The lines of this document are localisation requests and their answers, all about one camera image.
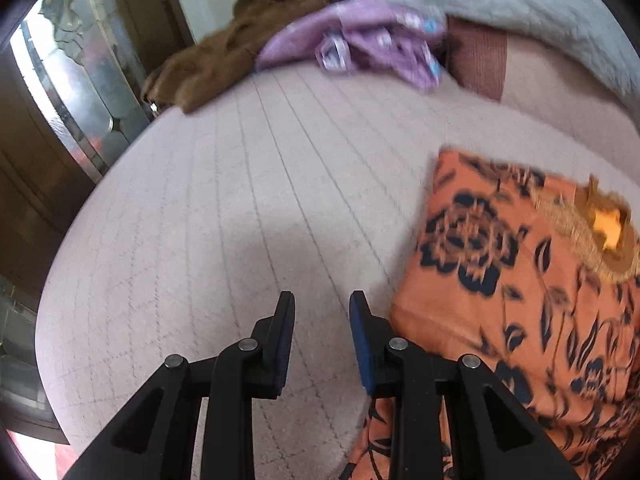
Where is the orange black floral garment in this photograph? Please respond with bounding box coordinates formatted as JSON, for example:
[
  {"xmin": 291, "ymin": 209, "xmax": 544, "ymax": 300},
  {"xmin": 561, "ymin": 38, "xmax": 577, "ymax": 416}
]
[{"xmin": 337, "ymin": 145, "xmax": 640, "ymax": 480}]

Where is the grey quilted blanket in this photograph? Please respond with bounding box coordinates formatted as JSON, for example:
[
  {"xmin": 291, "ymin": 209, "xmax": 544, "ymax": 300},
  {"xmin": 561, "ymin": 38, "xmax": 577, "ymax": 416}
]
[{"xmin": 395, "ymin": 0, "xmax": 639, "ymax": 122}]

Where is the purple floral garment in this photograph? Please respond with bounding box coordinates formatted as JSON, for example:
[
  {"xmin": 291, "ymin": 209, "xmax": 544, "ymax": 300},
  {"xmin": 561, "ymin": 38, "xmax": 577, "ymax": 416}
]
[{"xmin": 256, "ymin": 0, "xmax": 447, "ymax": 91}]

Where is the wooden wardrobe with mirror doors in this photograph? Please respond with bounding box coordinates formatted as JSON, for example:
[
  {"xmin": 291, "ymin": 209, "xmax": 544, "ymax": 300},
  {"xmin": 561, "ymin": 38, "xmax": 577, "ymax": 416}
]
[{"xmin": 1, "ymin": 0, "xmax": 193, "ymax": 443}]

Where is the brown garment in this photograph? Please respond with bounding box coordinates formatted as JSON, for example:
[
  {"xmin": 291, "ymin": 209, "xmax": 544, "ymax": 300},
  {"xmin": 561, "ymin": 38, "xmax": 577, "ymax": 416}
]
[{"xmin": 141, "ymin": 0, "xmax": 343, "ymax": 114}]

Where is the pink pillow with maroon band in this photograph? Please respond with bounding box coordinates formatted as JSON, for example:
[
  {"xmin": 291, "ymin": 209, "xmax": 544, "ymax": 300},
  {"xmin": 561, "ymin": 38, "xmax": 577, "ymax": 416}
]
[{"xmin": 446, "ymin": 16, "xmax": 639, "ymax": 181}]

